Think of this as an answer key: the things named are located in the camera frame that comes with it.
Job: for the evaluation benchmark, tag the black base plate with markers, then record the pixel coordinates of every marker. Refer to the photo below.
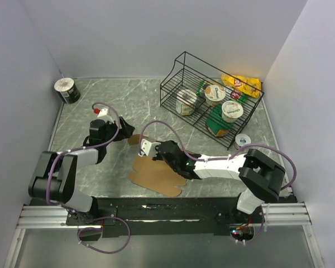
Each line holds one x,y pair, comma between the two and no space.
169,216

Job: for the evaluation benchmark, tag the yellow chips bag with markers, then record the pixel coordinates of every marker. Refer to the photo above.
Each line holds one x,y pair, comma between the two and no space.
245,84

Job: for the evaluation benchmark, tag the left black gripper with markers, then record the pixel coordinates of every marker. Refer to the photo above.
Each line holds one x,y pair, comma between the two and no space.
125,132

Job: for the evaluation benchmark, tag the black wire basket rack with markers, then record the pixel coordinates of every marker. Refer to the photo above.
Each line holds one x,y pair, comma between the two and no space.
188,70

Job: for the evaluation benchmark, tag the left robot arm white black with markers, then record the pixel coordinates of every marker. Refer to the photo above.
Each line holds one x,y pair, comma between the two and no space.
54,176

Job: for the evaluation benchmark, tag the yogurt cup upper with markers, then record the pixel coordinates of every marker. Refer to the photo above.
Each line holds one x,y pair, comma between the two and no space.
214,94

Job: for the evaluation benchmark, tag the yogurt cup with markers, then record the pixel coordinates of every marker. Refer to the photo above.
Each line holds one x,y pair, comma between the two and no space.
214,94
231,111

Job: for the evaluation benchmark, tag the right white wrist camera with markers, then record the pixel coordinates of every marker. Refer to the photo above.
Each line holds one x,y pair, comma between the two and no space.
148,148

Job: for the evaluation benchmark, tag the black chip can white lid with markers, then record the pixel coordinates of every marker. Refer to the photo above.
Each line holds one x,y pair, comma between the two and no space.
67,90

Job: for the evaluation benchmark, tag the red green snack packet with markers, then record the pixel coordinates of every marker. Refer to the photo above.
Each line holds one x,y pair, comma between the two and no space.
232,93

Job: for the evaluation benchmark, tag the small blue white cup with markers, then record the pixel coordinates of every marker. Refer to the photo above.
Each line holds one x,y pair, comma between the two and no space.
241,139

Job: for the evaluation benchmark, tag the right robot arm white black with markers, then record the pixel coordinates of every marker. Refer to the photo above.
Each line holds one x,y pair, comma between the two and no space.
262,176

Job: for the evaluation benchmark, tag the aluminium rail frame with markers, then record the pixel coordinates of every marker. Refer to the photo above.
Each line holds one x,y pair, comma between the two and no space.
50,217

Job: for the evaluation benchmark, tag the wrapped toilet paper roll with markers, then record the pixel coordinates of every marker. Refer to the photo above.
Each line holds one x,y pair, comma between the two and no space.
185,102

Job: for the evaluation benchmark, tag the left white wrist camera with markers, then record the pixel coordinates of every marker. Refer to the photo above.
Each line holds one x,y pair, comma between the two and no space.
102,113

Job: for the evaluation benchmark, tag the green snack package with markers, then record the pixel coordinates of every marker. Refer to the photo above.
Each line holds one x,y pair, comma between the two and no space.
215,124

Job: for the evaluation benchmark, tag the yogurt cup lower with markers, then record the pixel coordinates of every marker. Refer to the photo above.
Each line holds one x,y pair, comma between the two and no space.
231,111

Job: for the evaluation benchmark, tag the brown cardboard box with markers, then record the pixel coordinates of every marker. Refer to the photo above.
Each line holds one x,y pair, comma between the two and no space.
156,176

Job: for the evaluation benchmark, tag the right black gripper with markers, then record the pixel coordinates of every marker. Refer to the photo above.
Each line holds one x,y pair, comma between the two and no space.
157,157

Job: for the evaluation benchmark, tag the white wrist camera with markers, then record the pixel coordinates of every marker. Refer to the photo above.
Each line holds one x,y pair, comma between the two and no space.
102,113
148,148

